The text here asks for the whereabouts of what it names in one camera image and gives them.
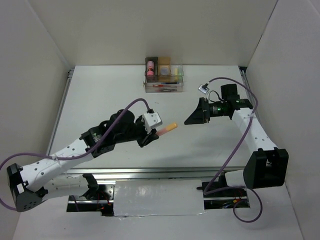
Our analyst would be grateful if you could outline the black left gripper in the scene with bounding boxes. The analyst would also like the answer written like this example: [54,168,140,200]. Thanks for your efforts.
[115,114,159,147]

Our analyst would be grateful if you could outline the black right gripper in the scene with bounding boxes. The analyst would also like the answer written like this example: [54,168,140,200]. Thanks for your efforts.
[184,96,228,124]

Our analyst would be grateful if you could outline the orange highlighter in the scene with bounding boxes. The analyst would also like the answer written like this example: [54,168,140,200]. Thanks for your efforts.
[156,122,178,137]

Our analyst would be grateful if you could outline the blue ink pen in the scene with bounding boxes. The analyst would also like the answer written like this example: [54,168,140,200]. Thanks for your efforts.
[159,81,180,85]

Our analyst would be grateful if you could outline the red gel pen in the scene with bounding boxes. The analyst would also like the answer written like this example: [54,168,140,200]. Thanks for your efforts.
[152,84,175,88]

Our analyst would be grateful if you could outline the clear paper clip jar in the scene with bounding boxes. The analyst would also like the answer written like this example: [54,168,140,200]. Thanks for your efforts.
[159,65,171,76]

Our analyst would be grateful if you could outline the pink capped eraser tube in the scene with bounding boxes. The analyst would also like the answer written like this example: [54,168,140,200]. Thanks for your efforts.
[146,60,155,76]

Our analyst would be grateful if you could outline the green highlighter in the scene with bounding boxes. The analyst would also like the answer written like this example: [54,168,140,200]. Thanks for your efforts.
[176,66,182,82]

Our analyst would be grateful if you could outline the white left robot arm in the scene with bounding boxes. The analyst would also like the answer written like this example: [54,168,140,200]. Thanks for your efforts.
[6,109,162,212]

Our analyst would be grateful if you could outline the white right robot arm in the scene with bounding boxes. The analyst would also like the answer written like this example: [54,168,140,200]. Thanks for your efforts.
[184,84,289,196]

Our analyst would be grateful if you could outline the clear stationery organizer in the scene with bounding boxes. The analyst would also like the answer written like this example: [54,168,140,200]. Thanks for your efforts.
[143,56,184,93]

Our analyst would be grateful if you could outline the white foil front panel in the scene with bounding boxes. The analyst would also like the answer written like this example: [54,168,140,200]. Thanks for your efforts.
[113,179,205,217]

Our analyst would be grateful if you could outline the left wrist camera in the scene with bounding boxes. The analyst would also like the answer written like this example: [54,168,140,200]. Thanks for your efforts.
[142,112,163,133]

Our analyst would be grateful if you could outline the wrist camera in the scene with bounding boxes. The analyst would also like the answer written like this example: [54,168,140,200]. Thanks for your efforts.
[142,112,163,133]
[198,83,210,95]

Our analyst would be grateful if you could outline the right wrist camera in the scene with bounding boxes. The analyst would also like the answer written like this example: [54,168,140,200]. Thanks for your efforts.
[198,83,210,95]

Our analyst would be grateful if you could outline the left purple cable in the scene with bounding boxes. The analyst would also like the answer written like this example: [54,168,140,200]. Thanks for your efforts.
[0,98,152,211]

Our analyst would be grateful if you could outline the aluminium table edge rail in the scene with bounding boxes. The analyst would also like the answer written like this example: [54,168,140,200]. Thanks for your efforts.
[64,167,251,181]

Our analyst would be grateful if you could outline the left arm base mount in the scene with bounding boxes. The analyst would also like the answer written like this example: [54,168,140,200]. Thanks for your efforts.
[68,173,115,212]

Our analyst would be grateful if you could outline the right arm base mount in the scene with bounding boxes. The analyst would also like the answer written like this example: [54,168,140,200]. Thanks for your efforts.
[196,174,250,210]

